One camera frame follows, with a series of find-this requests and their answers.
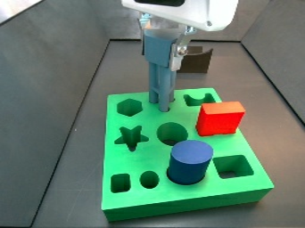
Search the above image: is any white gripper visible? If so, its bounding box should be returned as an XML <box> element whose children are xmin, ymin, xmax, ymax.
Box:
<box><xmin>122</xmin><ymin>0</ymin><xmax>238</xmax><ymax>71</ymax></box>

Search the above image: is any blue three prong object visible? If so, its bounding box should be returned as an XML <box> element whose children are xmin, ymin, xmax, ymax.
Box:
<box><xmin>143</xmin><ymin>29</ymin><xmax>177</xmax><ymax>112</ymax></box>

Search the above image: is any red block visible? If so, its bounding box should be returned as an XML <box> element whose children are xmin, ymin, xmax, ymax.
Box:
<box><xmin>195</xmin><ymin>102</ymin><xmax>245</xmax><ymax>136</ymax></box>

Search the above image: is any black curved fixture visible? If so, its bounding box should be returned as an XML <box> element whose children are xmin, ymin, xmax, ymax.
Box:
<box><xmin>178</xmin><ymin>46</ymin><xmax>213</xmax><ymax>74</ymax></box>

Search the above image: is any green shape sorter board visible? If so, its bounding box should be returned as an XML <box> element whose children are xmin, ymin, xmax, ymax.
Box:
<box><xmin>102</xmin><ymin>88</ymin><xmax>274</xmax><ymax>221</ymax></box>

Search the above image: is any dark blue cylinder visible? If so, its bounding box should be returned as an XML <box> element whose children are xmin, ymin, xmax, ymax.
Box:
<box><xmin>167</xmin><ymin>140</ymin><xmax>213</xmax><ymax>185</ymax></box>

